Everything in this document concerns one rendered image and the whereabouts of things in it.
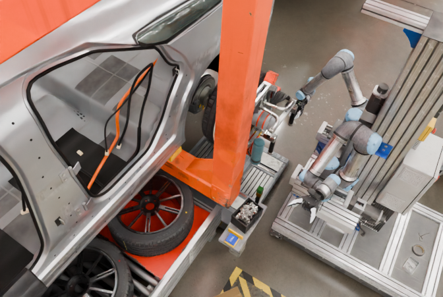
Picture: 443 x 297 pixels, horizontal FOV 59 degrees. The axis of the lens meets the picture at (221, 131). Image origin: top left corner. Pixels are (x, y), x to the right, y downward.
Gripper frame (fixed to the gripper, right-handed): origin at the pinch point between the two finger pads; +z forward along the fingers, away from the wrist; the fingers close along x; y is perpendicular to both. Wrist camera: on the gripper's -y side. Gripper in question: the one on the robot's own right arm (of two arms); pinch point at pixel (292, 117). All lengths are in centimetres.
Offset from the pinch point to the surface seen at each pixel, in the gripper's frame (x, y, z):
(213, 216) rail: -16, -44, 86
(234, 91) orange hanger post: -12, 88, 81
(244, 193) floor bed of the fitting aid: -13, -76, 38
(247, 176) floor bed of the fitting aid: -21, -82, 17
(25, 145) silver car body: -66, 92, 163
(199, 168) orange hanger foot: -34, -5, 78
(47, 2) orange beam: -9, 185, 168
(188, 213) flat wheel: -29, -32, 99
